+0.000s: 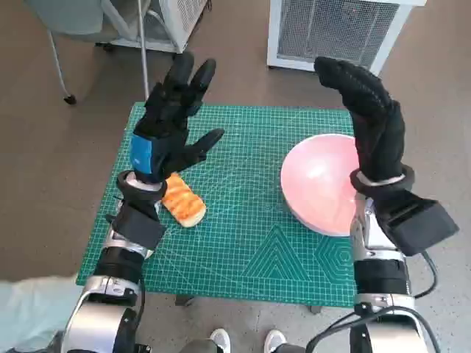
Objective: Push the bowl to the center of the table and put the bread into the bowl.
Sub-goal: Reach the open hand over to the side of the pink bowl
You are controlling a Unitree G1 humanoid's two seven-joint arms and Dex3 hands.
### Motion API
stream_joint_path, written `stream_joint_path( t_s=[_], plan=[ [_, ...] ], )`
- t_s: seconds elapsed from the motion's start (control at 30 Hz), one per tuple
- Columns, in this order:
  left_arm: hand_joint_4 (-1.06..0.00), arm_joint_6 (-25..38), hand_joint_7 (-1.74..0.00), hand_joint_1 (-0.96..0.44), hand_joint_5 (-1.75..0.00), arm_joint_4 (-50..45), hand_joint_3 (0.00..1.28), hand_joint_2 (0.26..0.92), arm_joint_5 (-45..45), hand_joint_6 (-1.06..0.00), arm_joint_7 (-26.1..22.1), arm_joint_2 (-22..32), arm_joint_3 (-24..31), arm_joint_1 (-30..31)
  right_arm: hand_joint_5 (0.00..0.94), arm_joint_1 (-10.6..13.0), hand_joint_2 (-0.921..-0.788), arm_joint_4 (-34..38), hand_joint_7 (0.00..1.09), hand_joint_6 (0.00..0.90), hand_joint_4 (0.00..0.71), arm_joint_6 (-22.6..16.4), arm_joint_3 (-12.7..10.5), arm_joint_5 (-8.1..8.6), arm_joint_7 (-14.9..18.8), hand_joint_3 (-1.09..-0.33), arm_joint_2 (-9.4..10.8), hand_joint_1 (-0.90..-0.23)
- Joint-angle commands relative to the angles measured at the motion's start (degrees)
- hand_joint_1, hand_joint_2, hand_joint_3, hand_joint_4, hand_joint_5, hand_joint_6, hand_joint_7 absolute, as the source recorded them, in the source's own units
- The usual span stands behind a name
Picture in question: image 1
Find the right black knitted glove hand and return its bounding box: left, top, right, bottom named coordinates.
left=314, top=57, right=406, bottom=183

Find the left black robot hand blue tape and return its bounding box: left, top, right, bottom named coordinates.
left=129, top=51, right=225, bottom=184

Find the pink bowl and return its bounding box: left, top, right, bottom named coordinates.
left=280, top=134, right=360, bottom=238

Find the orange grilled toy bread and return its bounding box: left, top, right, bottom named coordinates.
left=161, top=173, right=208, bottom=229

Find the white metal pole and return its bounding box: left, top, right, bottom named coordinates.
left=135, top=0, right=152, bottom=101

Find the white wheeled mesh cabinet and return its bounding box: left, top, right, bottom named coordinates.
left=95, top=0, right=208, bottom=55

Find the green cutting mat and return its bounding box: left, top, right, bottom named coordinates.
left=75, top=102, right=360, bottom=308

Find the grey chair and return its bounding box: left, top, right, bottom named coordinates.
left=24, top=0, right=121, bottom=106

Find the person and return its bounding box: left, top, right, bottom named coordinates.
left=0, top=274, right=85, bottom=353

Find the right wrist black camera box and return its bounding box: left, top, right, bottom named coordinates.
left=380, top=196, right=460, bottom=257

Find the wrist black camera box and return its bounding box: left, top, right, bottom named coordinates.
left=112, top=202, right=167, bottom=252
left=380, top=196, right=460, bottom=257

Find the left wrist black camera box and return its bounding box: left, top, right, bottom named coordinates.
left=112, top=202, right=167, bottom=252

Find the white cabinet with wire mesh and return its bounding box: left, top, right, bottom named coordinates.
left=266, top=0, right=428, bottom=76

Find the black right arm short cable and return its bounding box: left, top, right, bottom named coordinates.
left=406, top=249, right=441, bottom=299

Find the black right arm long cable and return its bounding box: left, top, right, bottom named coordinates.
left=305, top=307, right=442, bottom=353

